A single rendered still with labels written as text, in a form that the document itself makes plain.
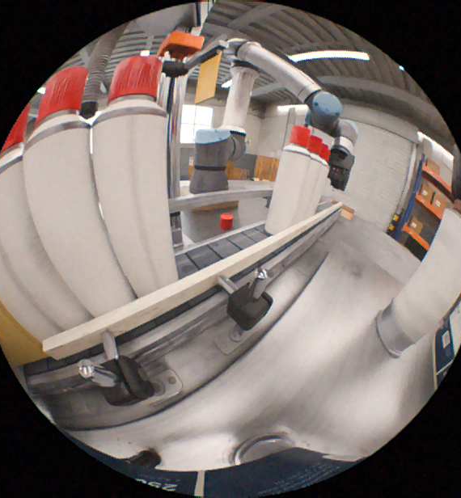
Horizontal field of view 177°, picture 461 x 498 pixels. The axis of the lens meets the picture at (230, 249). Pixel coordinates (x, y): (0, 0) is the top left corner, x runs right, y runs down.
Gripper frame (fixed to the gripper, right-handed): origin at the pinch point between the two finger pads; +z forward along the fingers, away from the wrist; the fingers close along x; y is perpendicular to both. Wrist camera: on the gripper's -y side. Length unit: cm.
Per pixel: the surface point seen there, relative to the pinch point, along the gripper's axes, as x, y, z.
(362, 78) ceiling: 120, -17, -386
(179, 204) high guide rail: -34.3, -2.7, 17.0
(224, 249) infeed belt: -25.2, -0.9, 20.7
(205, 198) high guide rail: -31.4, -2.7, 15.2
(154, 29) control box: -54, -15, -10
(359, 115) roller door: 238, -35, -383
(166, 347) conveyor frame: -35.0, 5.6, 31.0
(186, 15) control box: -51, -9, -11
